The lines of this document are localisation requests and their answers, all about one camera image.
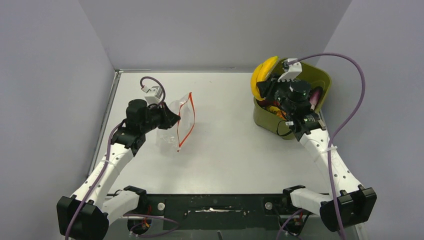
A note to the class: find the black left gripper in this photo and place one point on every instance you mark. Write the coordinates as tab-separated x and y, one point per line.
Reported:
169	118

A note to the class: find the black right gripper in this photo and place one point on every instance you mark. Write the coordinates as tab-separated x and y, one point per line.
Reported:
267	87

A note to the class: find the purple eggplant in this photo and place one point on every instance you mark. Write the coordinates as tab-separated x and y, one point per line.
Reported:
315	97

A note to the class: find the yellow banana bunch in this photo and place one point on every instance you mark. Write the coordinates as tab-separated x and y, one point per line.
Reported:
260	74

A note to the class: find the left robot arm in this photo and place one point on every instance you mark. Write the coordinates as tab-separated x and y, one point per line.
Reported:
86	214

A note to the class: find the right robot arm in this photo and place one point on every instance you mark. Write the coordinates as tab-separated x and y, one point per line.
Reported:
348	202

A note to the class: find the green plastic bin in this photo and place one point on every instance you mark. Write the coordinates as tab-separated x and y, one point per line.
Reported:
265	121

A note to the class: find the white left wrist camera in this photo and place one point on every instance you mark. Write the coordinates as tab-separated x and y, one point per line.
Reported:
154	94

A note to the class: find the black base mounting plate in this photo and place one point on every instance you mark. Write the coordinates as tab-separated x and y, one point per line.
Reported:
167	213

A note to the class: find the clear zip top bag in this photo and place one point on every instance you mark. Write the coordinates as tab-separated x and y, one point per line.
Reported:
173	139

